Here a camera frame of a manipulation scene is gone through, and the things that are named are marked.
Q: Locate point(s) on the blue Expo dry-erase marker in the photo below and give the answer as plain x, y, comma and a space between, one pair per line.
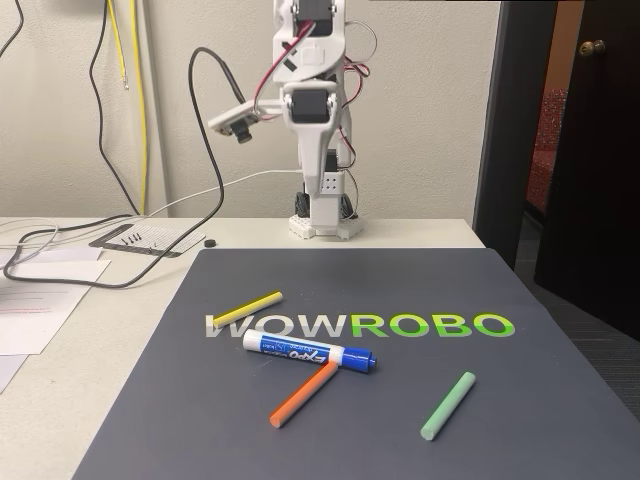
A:
300, 350

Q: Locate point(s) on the small black round cap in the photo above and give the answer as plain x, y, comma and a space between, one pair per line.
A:
210, 243

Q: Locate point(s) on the striped magnetic screw mat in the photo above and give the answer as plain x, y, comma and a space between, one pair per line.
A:
170, 237

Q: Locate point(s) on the yellow chalk stick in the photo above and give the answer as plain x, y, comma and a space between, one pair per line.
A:
250, 307

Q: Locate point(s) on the grey WOWROBO mat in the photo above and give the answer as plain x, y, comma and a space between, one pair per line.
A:
450, 280

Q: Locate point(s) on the orange chalk stick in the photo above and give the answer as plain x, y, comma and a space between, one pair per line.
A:
300, 397

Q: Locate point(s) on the blank white paper sheet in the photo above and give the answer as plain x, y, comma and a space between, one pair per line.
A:
75, 255
65, 269

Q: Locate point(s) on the green chalk stick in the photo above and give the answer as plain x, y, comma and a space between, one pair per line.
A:
447, 407

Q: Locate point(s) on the brass door knob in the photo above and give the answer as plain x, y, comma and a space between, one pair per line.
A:
592, 47

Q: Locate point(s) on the dark brown door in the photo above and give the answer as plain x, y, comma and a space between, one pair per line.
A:
600, 175

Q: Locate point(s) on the printed white paper sheet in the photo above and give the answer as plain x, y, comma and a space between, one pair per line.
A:
40, 320

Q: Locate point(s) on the pale lavender paper sheet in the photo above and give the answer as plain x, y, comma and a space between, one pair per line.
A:
10, 370

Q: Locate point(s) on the white gripper camera module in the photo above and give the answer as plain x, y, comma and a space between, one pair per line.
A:
235, 119

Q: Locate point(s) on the dark door frame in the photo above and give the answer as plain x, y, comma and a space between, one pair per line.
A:
515, 125

